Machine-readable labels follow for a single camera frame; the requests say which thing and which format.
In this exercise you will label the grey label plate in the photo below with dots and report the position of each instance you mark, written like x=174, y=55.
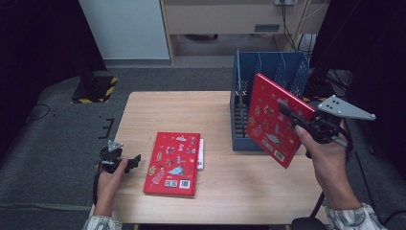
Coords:
x=266, y=27

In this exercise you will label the beige wooden desk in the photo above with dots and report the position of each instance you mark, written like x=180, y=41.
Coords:
x=217, y=19

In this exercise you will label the person's left hand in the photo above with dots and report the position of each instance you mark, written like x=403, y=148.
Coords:
x=107, y=188

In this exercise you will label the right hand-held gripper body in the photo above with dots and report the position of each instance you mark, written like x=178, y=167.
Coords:
x=322, y=127

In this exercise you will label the white book with green leaf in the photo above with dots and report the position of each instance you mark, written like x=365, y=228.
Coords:
x=200, y=153

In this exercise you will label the blue plastic file rack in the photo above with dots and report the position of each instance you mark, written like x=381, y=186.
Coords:
x=242, y=143

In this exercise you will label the white cabinet panel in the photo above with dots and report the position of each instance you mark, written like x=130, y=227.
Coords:
x=127, y=28

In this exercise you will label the white power strip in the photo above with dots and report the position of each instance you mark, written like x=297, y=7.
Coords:
x=285, y=2

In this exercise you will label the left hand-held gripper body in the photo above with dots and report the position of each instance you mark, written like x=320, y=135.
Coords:
x=111, y=159

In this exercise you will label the dark curtain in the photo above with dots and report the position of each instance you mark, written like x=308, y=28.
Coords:
x=367, y=38
x=38, y=48

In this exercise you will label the blue picture book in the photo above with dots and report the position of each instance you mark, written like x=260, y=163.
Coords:
x=238, y=76

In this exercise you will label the person's right hand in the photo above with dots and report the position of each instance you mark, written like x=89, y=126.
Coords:
x=332, y=169

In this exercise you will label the red illustrated book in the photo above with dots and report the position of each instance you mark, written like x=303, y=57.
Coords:
x=172, y=163
x=271, y=134

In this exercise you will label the black striped stand base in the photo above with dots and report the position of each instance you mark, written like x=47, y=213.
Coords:
x=95, y=89
x=319, y=86

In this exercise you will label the grey tape piece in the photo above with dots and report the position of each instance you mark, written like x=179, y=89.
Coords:
x=88, y=202

